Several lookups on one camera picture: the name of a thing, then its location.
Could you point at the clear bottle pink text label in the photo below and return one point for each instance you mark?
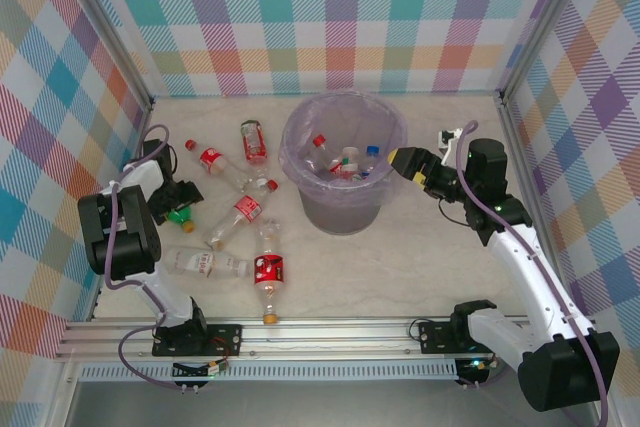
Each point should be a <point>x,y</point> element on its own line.
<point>200,262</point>

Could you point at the blue label blue cap bottle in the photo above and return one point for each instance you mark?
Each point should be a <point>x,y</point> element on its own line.
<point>371,150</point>

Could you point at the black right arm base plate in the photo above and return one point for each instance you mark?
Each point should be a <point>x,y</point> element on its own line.
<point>435,337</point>

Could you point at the red green label bottle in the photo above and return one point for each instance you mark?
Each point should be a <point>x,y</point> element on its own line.
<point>254,144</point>

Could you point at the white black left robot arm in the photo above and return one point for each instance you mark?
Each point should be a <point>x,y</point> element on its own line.
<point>120,242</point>

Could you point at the grey mesh waste bin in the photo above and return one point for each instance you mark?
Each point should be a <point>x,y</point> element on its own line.
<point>345,219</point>

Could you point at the purple plastic bin liner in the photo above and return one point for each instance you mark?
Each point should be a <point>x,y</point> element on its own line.
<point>297,119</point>

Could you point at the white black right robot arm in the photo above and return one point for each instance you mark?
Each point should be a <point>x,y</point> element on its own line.
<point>530,277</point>

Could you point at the green bottle yellow cap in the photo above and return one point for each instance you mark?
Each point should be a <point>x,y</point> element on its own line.
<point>179,217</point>

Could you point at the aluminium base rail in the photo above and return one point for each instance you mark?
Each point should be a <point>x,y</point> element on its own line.
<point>325,337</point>

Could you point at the red white label bottle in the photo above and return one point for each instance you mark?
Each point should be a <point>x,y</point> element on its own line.
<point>247,208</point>

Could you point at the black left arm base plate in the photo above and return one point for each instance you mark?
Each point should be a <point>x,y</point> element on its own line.
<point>225,339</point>

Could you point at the aluminium frame post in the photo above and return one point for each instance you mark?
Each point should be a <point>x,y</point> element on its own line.
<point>545,22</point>
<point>107,29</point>

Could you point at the large Coca-Cola bottle red cap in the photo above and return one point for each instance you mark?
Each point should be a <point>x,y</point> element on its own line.
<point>320,141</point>

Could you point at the red black label bottle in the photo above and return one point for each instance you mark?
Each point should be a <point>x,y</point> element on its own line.
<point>269,269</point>

